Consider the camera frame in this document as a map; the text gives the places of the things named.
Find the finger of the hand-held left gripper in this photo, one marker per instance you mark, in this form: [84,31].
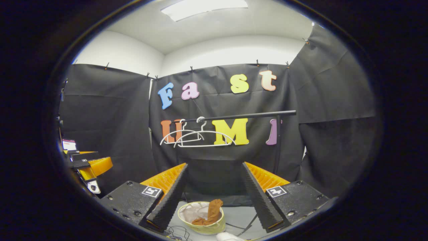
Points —
[100,166]
[83,156]

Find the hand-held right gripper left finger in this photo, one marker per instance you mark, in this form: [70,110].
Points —
[170,195]

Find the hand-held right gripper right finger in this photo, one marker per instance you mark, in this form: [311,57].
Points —
[259,197]

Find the cream laundry hamper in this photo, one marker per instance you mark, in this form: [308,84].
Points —
[200,229]

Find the brown shirt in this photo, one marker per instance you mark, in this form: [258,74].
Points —
[214,209]

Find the white clothes hanger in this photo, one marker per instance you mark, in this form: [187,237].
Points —
[183,130]
[200,119]

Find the black clothes rack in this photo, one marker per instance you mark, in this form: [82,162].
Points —
[240,115]

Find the computer monitor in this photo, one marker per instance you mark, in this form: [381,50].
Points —
[69,145]

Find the black backdrop cloth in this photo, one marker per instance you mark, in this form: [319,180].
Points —
[110,127]

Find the white rounded object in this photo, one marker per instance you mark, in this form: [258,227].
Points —
[229,237]

